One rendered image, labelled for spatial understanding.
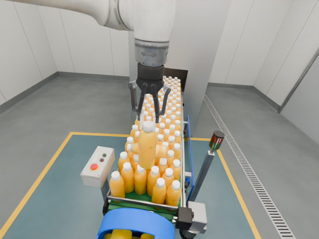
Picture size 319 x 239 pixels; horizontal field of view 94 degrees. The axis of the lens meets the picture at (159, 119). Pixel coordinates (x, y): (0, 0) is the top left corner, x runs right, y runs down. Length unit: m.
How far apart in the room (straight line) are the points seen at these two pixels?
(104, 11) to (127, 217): 0.61
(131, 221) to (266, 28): 5.21
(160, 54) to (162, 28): 0.06
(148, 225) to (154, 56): 0.51
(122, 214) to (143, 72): 0.47
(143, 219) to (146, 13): 0.58
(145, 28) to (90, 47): 4.52
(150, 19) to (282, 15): 5.20
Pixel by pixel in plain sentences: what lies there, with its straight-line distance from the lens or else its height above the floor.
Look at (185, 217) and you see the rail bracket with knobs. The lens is 0.87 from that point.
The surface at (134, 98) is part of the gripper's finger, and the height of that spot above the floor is 1.56.
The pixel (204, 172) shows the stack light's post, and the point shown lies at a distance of 1.13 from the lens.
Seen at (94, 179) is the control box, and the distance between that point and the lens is 0.88.
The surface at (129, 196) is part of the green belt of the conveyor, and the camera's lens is 1.00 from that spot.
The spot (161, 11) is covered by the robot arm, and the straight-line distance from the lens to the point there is 0.38.
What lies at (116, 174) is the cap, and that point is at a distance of 0.81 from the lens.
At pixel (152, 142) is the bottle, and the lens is 0.56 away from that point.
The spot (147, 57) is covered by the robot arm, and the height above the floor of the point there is 1.69.
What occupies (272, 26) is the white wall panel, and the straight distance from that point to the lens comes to 5.41.
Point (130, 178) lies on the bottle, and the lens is 0.88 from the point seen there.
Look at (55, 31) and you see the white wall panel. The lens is 5.17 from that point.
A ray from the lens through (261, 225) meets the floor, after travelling 2.29.
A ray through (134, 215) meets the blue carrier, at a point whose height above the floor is 1.23.
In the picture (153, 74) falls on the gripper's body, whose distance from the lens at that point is 0.42.
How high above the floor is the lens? 1.79
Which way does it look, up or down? 35 degrees down
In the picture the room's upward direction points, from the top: 6 degrees clockwise
